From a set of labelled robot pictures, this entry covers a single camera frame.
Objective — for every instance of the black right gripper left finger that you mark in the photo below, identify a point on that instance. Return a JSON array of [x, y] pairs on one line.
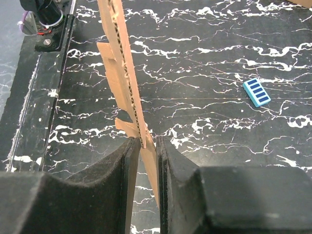
[[96, 200]]

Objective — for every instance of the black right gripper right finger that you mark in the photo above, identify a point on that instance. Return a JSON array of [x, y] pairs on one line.
[[228, 199]]

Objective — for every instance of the cardboard box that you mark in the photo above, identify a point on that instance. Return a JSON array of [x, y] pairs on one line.
[[120, 73]]

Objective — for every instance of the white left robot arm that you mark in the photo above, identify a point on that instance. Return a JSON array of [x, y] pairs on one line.
[[55, 24]]

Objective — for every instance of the blue slotted plastic block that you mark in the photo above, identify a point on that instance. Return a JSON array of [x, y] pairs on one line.
[[256, 92]]

